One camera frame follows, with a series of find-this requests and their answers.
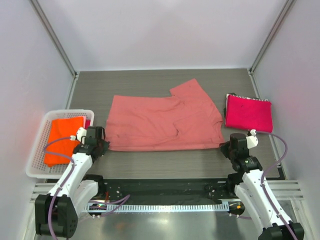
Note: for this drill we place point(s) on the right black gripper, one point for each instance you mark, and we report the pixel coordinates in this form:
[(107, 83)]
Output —
[(224, 146)]

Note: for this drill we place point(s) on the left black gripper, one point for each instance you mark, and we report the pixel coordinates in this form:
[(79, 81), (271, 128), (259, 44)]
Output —
[(105, 146)]

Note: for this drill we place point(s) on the salmon pink t shirt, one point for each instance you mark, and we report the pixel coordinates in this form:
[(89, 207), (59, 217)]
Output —
[(186, 120)]

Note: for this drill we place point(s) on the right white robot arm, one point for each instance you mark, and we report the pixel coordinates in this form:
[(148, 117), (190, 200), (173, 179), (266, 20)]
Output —
[(249, 184)]

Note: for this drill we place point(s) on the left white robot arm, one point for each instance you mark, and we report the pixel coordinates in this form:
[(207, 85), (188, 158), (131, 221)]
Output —
[(57, 212)]

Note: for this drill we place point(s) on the magenta shirt in basket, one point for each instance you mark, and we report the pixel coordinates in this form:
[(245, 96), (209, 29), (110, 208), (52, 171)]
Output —
[(87, 123)]

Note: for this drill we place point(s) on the folded magenta t shirt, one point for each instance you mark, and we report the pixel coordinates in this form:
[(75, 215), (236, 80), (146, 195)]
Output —
[(248, 114)]

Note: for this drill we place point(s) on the orange t shirt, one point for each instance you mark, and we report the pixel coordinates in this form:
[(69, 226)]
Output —
[(62, 128)]

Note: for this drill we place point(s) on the striped folded shirt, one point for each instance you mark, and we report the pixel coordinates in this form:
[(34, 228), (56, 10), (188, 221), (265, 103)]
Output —
[(247, 98)]

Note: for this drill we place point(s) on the white plastic basket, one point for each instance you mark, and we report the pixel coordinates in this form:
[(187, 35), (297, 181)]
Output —
[(36, 168)]

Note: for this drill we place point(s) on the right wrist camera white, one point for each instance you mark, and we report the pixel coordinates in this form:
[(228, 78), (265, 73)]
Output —
[(251, 139)]

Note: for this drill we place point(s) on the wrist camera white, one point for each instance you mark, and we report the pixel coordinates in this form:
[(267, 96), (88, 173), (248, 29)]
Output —
[(79, 136), (251, 139)]

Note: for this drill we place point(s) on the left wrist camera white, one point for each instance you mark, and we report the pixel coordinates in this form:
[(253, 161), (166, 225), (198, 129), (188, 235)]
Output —
[(79, 136)]

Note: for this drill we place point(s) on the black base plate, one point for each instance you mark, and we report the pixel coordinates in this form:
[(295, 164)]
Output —
[(171, 191)]

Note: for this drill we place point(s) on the slotted cable duct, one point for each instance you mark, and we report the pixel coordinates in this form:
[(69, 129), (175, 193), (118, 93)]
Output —
[(101, 208)]

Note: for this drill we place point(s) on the right aluminium frame post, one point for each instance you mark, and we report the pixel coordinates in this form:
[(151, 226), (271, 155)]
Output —
[(280, 19)]

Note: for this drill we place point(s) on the aluminium frame post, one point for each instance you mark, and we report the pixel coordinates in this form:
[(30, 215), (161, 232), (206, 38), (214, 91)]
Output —
[(280, 19), (54, 38)]

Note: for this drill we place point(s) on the left aluminium frame post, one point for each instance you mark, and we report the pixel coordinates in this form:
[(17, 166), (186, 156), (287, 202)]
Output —
[(54, 38)]

